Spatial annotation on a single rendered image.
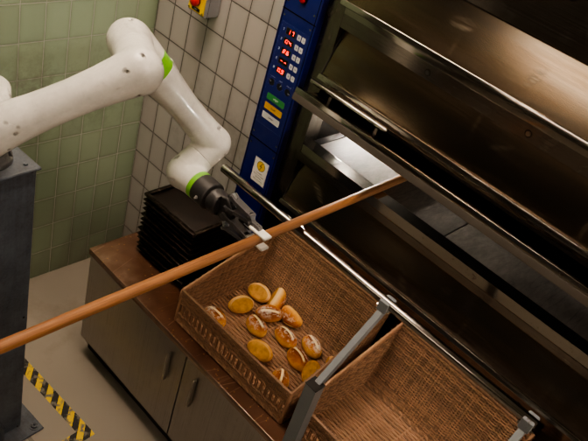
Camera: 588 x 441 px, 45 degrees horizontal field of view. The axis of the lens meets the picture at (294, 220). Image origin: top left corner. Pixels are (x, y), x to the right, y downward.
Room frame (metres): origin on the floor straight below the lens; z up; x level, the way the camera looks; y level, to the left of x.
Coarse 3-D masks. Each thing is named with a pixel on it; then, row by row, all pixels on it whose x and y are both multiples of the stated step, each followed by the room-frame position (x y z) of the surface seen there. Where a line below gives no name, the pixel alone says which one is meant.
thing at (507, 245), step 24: (360, 120) 2.15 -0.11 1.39; (360, 144) 1.96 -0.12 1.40; (384, 144) 2.01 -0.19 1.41; (432, 168) 1.99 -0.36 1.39; (432, 192) 1.81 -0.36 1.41; (456, 192) 1.86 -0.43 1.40; (504, 216) 1.84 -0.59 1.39; (504, 240) 1.67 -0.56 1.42; (528, 240) 1.74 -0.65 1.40; (528, 264) 1.62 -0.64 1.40; (576, 264) 1.71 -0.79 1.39
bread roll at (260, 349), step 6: (252, 342) 1.77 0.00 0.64; (258, 342) 1.77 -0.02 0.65; (264, 342) 1.78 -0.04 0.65; (252, 348) 1.76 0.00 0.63; (258, 348) 1.76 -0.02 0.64; (264, 348) 1.76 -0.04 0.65; (270, 348) 1.77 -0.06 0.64; (258, 354) 1.74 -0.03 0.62; (264, 354) 1.74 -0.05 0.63; (270, 354) 1.75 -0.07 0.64; (264, 360) 1.73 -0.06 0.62
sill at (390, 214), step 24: (312, 144) 2.28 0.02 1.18; (336, 168) 2.17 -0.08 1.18; (384, 192) 2.11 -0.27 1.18; (408, 216) 2.01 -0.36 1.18; (432, 240) 1.93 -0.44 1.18; (456, 264) 1.87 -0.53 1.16; (480, 264) 1.88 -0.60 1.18; (480, 288) 1.81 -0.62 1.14; (504, 288) 1.79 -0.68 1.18; (528, 312) 1.72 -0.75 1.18; (552, 336) 1.67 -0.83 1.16; (576, 336) 1.67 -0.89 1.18
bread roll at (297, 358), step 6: (294, 348) 1.81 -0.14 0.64; (288, 354) 1.80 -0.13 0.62; (294, 354) 1.79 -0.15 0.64; (300, 354) 1.79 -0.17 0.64; (288, 360) 1.78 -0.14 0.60; (294, 360) 1.77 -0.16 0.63; (300, 360) 1.77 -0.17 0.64; (306, 360) 1.78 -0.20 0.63; (294, 366) 1.76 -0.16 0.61; (300, 366) 1.76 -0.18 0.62
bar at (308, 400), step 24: (288, 216) 1.80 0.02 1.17; (312, 240) 1.73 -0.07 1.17; (336, 264) 1.66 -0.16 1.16; (384, 312) 1.55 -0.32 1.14; (360, 336) 1.50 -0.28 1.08; (432, 336) 1.48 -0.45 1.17; (336, 360) 1.44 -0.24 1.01; (456, 360) 1.42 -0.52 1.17; (312, 384) 1.38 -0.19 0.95; (480, 384) 1.37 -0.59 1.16; (312, 408) 1.38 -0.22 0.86; (288, 432) 1.38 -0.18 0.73; (528, 432) 1.28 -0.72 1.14
